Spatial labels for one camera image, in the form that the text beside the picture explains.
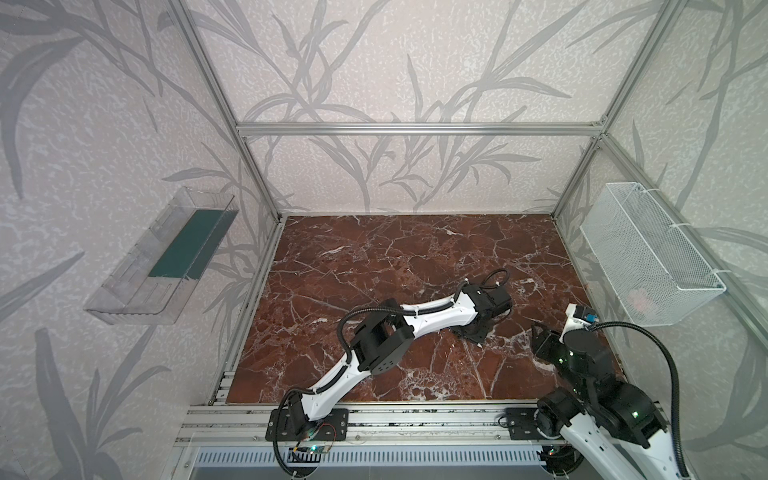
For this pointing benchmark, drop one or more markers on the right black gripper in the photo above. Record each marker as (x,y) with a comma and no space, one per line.
(541,339)

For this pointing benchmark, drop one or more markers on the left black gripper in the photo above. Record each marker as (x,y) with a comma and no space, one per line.
(477,328)

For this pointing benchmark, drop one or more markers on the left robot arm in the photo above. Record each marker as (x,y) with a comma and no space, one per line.
(375,339)

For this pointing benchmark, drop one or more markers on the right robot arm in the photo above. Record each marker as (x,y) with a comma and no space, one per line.
(613,424)

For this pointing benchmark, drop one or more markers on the pink item in basket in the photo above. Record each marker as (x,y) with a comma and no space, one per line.
(641,301)

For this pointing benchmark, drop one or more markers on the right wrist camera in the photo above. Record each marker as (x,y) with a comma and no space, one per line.
(578,317)

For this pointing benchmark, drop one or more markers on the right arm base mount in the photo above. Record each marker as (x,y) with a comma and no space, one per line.
(520,423)

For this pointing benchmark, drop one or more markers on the white wire basket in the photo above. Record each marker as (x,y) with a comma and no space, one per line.
(638,245)

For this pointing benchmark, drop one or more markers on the aluminium frame crossbar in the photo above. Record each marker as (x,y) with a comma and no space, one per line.
(256,129)

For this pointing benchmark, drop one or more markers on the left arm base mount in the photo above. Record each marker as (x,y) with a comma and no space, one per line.
(282,427)

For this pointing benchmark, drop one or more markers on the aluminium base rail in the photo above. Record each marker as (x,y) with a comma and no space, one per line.
(476,422)

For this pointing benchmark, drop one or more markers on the clear plastic wall tray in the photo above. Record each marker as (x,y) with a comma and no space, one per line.
(157,277)

